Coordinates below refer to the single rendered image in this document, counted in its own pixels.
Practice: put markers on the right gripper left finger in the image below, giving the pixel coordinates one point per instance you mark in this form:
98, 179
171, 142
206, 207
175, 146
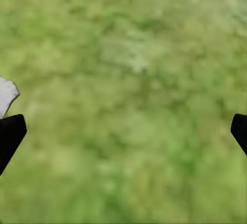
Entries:
12, 131

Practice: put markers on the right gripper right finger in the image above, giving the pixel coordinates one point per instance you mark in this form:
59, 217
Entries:
239, 130

